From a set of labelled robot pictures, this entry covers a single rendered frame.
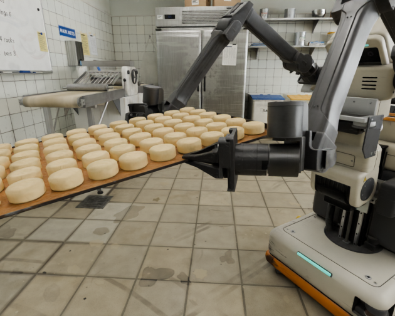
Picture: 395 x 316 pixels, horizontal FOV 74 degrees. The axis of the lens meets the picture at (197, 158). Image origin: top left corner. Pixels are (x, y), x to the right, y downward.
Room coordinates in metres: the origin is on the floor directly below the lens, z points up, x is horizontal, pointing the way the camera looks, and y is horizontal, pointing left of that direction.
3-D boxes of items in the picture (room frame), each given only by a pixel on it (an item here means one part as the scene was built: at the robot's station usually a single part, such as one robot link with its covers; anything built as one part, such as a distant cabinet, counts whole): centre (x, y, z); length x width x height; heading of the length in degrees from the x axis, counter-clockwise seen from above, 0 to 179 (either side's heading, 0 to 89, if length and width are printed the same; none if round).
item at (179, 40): (4.68, -0.09, 1.02); 1.40 x 0.90 x 2.05; 86
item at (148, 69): (5.21, 0.88, 1.27); 0.44 x 0.06 x 1.00; 86
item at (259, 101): (4.73, -1.20, 0.38); 0.64 x 0.54 x 0.77; 179
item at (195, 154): (0.45, -0.02, 0.96); 0.09 x 0.07 x 0.07; 76
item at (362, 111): (1.05, -0.59, 0.93); 0.28 x 0.16 x 0.22; 31
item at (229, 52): (4.22, -0.49, 1.39); 0.22 x 0.03 x 0.31; 86
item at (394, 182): (1.06, -0.73, 0.61); 0.28 x 0.27 x 0.25; 31
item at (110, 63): (3.36, 1.08, 1.23); 0.58 x 0.19 x 0.07; 86
